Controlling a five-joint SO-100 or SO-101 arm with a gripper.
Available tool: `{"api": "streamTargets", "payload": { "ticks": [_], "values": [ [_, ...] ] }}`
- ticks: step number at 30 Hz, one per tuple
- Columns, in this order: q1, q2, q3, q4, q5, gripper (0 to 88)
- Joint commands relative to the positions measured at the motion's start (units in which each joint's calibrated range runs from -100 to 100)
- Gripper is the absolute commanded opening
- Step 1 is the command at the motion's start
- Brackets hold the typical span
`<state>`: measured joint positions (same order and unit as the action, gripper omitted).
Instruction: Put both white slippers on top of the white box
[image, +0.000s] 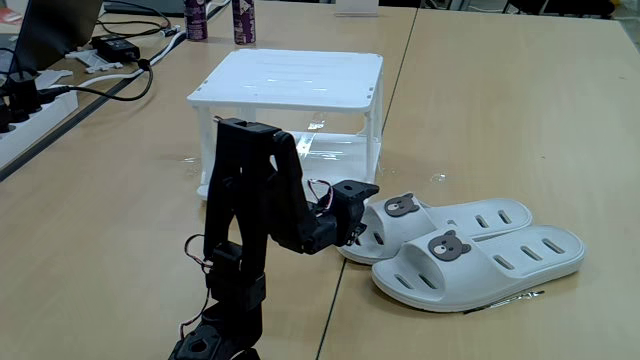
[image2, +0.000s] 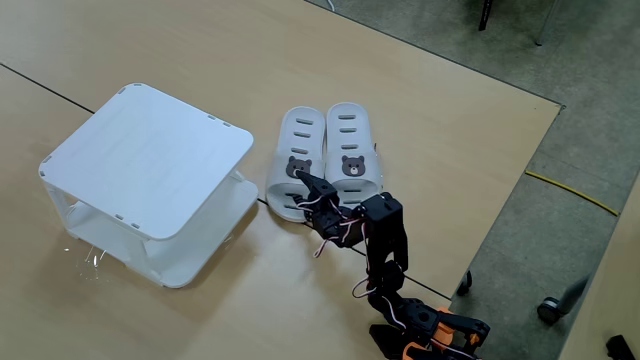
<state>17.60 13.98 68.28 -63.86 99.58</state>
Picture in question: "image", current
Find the white bear slipper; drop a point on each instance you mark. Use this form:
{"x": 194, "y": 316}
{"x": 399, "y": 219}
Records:
{"x": 450, "y": 217}
{"x": 480, "y": 280}

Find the white two-tier plastic box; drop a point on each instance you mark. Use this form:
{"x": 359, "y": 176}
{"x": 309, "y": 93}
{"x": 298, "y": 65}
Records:
{"x": 295, "y": 75}

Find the small white box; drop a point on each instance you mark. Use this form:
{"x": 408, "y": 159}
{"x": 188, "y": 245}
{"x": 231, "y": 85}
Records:
{"x": 356, "y": 7}

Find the purple drink can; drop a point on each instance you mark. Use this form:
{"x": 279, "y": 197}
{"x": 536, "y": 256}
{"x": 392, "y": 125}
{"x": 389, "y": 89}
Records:
{"x": 243, "y": 22}
{"x": 196, "y": 20}

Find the black power adapter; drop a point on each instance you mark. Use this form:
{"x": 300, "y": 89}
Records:
{"x": 116, "y": 49}

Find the white plastic part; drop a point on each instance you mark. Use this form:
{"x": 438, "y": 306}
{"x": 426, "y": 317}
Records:
{"x": 95, "y": 61}

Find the white power strip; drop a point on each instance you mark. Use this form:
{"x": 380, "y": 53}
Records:
{"x": 30, "y": 125}

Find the dark laptop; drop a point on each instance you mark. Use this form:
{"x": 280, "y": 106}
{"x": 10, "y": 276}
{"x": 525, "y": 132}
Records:
{"x": 55, "y": 30}

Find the black power plug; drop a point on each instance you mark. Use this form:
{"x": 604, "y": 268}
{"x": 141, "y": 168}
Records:
{"x": 22, "y": 95}

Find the red flat object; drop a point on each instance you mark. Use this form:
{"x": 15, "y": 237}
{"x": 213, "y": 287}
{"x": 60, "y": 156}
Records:
{"x": 10, "y": 16}

